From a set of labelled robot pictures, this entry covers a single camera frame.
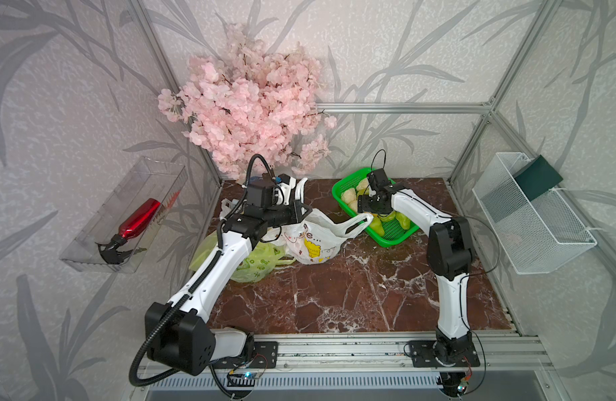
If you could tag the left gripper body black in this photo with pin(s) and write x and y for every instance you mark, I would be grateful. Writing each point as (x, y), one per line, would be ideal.
(280, 215)

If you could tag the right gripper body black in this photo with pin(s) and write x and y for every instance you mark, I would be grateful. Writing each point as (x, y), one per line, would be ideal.
(369, 203)

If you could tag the white printed plastic bag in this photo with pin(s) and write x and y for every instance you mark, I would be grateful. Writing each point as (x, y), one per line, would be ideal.
(317, 239)

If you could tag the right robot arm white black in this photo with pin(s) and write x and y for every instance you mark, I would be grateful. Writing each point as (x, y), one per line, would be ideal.
(450, 254)

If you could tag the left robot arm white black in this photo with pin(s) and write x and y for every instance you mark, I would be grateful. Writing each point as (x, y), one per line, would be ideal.
(178, 338)

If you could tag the white pear left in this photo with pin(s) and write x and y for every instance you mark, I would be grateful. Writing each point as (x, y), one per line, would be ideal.
(349, 195)

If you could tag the green pear right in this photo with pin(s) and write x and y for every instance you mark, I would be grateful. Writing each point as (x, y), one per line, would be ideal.
(404, 221)

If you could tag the green plastic basket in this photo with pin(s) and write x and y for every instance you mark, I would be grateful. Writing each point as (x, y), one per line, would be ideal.
(384, 229)

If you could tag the green avocado plastic bag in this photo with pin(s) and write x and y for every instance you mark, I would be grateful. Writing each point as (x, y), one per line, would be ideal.
(263, 260)

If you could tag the pink cherry blossom bouquet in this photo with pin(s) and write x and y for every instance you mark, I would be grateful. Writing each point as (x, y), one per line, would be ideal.
(252, 102)

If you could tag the red spray bottle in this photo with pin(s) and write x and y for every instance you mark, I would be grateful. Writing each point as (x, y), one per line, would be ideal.
(134, 226)

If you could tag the dark green card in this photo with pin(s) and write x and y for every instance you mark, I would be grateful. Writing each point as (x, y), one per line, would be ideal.
(537, 177)

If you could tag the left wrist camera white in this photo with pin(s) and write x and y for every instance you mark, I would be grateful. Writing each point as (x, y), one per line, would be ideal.
(284, 189)

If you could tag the clear wall tray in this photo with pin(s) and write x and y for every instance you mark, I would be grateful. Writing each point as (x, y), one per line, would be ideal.
(148, 178)

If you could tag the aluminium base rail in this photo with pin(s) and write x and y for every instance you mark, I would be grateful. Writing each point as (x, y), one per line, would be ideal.
(498, 350)

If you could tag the white wire mesh basket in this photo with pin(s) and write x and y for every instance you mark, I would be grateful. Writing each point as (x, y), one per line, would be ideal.
(539, 235)

